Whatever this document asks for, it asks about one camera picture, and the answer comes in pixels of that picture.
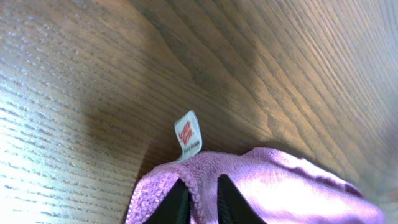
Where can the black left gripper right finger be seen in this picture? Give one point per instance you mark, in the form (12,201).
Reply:
(232,208)

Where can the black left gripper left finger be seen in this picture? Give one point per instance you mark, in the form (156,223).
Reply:
(175,207)

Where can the purple microfiber cloth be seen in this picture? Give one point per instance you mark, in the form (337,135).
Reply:
(279,187)

